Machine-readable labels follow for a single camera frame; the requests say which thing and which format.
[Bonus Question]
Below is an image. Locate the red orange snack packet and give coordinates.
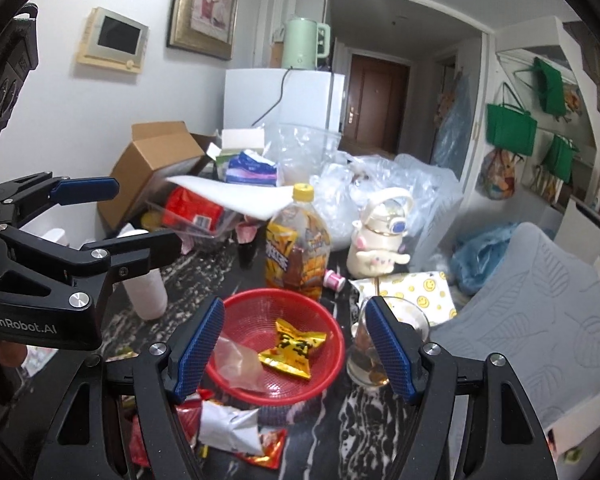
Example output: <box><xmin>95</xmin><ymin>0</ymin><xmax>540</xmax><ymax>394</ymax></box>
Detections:
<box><xmin>240</xmin><ymin>427</ymin><xmax>288</xmax><ymax>471</ymax></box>

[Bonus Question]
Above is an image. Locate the hanging clear plastic cover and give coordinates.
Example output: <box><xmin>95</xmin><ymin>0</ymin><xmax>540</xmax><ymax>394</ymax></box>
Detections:
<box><xmin>432</xmin><ymin>67</ymin><xmax>481</xmax><ymax>181</ymax></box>

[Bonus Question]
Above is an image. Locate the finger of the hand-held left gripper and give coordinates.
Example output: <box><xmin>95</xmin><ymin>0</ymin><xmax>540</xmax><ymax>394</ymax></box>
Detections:
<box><xmin>2</xmin><ymin>229</ymin><xmax>182</xmax><ymax>312</ymax></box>
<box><xmin>0</xmin><ymin>172</ymin><xmax>121</xmax><ymax>233</ymax></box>

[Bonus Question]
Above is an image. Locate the tea bottle with yellow cap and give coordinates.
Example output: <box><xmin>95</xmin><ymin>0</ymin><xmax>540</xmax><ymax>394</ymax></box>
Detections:
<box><xmin>264</xmin><ymin>183</ymin><xmax>333</xmax><ymax>303</ymax></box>

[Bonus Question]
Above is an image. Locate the crumpled red snack packet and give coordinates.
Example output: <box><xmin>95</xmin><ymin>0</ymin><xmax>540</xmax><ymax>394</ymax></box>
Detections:
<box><xmin>175</xmin><ymin>392</ymin><xmax>216</xmax><ymax>441</ymax></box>

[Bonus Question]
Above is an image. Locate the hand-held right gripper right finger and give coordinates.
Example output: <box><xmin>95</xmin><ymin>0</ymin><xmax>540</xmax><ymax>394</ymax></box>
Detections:
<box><xmin>364</xmin><ymin>296</ymin><xmax>556</xmax><ymax>480</ymax></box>

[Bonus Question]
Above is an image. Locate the wall intercom panel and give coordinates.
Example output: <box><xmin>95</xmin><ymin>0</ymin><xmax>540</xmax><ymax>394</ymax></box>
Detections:
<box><xmin>76</xmin><ymin>6</ymin><xmax>150</xmax><ymax>75</ymax></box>

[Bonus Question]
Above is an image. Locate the brown cardboard box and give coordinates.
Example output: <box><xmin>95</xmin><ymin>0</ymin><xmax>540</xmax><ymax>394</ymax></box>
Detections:
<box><xmin>96</xmin><ymin>121</ymin><xmax>221</xmax><ymax>233</ymax></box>

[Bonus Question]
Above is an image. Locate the clear glass cup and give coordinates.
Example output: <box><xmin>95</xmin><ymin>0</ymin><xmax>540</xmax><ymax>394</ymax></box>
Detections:
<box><xmin>346</xmin><ymin>296</ymin><xmax>432</xmax><ymax>388</ymax></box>

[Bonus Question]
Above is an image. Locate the red plastic basket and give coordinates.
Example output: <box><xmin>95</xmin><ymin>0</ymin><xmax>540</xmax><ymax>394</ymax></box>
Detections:
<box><xmin>205</xmin><ymin>289</ymin><xmax>347</xmax><ymax>405</ymax></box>

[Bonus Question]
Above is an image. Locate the crumpled clear plastic bag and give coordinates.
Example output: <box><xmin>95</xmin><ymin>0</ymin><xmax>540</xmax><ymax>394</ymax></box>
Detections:
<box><xmin>312</xmin><ymin>152</ymin><xmax>463</xmax><ymax>271</ymax></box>

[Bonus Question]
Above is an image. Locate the person's left hand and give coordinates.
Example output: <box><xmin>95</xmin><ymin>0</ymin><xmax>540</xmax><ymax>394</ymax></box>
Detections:
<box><xmin>0</xmin><ymin>340</ymin><xmax>28</xmax><ymax>368</ymax></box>

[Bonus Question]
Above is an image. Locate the green electric kettle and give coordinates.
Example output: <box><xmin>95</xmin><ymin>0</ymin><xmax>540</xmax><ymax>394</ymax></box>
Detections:
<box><xmin>281</xmin><ymin>16</ymin><xmax>332</xmax><ymax>72</ymax></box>

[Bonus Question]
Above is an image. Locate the red packet in clear container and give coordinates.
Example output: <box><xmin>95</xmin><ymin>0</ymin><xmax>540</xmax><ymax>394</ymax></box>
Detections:
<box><xmin>161</xmin><ymin>186</ymin><xmax>226</xmax><ymax>233</ymax></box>

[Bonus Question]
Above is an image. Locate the black kettle cable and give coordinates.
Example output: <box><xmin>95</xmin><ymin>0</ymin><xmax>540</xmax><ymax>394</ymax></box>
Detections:
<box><xmin>251</xmin><ymin>67</ymin><xmax>293</xmax><ymax>128</ymax></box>

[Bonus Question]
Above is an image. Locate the brown door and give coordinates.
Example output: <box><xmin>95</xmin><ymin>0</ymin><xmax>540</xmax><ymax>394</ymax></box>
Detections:
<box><xmin>342</xmin><ymin>55</ymin><xmax>411</xmax><ymax>153</ymax></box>

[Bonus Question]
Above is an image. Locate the cream cartoon water bottle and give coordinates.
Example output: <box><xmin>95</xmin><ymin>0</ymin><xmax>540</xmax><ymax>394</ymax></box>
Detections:
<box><xmin>346</xmin><ymin>187</ymin><xmax>415</xmax><ymax>279</ymax></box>

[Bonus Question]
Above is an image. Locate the blue tissue pack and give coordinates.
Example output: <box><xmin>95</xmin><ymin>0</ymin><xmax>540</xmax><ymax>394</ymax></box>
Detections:
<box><xmin>225</xmin><ymin>149</ymin><xmax>279</xmax><ymax>188</ymax></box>

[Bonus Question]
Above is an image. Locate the small white box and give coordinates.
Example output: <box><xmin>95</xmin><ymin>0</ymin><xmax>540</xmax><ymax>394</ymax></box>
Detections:
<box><xmin>220</xmin><ymin>127</ymin><xmax>266</xmax><ymax>151</ymax></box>

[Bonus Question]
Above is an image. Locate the framed picture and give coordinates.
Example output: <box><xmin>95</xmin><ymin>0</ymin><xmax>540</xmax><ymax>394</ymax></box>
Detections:
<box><xmin>166</xmin><ymin>0</ymin><xmax>243</xmax><ymax>62</ymax></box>

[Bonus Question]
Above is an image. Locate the chair with grey cover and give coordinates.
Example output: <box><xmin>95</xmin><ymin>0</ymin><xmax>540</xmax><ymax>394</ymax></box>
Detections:
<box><xmin>430</xmin><ymin>222</ymin><xmax>600</xmax><ymax>431</ymax></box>

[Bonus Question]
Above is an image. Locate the clear plastic container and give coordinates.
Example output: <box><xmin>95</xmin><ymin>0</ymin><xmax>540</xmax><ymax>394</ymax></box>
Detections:
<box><xmin>145</xmin><ymin>185</ymin><xmax>246</xmax><ymax>252</ymax></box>

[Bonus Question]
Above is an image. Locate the yellow snack packet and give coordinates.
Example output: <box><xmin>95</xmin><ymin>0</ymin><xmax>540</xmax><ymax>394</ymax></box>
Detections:
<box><xmin>258</xmin><ymin>318</ymin><xmax>328</xmax><ymax>381</ymax></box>

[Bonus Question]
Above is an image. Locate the colourful patterned bag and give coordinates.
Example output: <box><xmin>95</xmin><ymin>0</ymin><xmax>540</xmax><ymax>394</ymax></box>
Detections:
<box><xmin>477</xmin><ymin>147</ymin><xmax>517</xmax><ymax>202</ymax></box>

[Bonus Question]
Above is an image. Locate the silver white snack packet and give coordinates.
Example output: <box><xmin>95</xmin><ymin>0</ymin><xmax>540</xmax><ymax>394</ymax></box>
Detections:
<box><xmin>197</xmin><ymin>400</ymin><xmax>263</xmax><ymax>453</ymax></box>

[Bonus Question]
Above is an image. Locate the white fridge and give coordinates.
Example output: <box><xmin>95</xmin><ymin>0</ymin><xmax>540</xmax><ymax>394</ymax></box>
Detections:
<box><xmin>223</xmin><ymin>67</ymin><xmax>347</xmax><ymax>136</ymax></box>

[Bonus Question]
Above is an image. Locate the white paper roll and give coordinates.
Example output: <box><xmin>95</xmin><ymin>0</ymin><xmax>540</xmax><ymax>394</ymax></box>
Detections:
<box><xmin>115</xmin><ymin>227</ymin><xmax>168</xmax><ymax>321</ymax></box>

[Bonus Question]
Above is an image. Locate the white foam sheet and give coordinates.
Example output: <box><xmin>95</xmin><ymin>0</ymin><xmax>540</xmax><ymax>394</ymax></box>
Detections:
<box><xmin>165</xmin><ymin>175</ymin><xmax>297</xmax><ymax>222</ymax></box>

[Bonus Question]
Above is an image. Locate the translucent plastic packet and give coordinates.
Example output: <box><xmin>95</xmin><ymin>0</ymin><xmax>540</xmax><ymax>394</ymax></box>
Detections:
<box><xmin>211</xmin><ymin>335</ymin><xmax>266</xmax><ymax>393</ymax></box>

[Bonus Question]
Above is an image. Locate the green tote bag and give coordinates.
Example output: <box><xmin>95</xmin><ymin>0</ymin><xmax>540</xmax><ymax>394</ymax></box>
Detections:
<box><xmin>485</xmin><ymin>82</ymin><xmax>538</xmax><ymax>158</ymax></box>
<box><xmin>545</xmin><ymin>135</ymin><xmax>579</xmax><ymax>183</ymax></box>
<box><xmin>532</xmin><ymin>57</ymin><xmax>568</xmax><ymax>117</ymax></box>

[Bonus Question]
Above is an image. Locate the blue plastic bag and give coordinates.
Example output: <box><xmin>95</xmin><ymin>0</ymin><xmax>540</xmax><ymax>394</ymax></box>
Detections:
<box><xmin>452</xmin><ymin>224</ymin><xmax>518</xmax><ymax>296</ymax></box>

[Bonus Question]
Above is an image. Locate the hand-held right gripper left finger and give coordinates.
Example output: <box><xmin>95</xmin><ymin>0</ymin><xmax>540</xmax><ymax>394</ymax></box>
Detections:
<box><xmin>35</xmin><ymin>296</ymin><xmax>226</xmax><ymax>480</ymax></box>

